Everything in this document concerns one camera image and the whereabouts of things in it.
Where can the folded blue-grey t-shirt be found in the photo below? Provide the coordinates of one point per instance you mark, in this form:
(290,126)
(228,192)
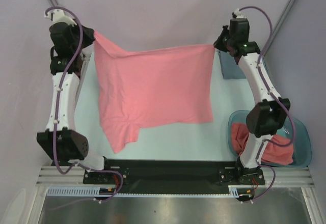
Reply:
(229,68)

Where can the teal plastic basin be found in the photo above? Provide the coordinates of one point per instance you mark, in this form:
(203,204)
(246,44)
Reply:
(302,147)

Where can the crumpled pink t-shirt in basin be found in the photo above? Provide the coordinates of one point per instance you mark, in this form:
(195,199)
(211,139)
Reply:
(272,154)

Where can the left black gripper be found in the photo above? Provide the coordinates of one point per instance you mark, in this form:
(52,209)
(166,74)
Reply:
(87,33)

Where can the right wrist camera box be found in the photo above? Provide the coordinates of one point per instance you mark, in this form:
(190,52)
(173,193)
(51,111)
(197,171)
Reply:
(239,27)

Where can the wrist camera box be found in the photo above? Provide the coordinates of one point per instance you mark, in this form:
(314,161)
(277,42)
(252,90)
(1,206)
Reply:
(239,27)
(59,19)

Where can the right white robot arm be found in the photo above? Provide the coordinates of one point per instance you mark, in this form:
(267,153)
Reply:
(270,110)

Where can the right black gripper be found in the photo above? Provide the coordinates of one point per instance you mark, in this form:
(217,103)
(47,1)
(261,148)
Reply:
(220,42)

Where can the right aluminium frame post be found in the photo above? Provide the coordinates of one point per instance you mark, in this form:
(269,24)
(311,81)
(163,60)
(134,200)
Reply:
(273,31)

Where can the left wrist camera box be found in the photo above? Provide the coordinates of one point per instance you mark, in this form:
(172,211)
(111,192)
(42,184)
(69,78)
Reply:
(59,19)

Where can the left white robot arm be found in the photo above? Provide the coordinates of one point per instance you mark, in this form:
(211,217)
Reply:
(60,140)

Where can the pink t-shirt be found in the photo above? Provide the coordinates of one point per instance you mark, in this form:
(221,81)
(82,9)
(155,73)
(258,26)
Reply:
(151,88)
(272,154)

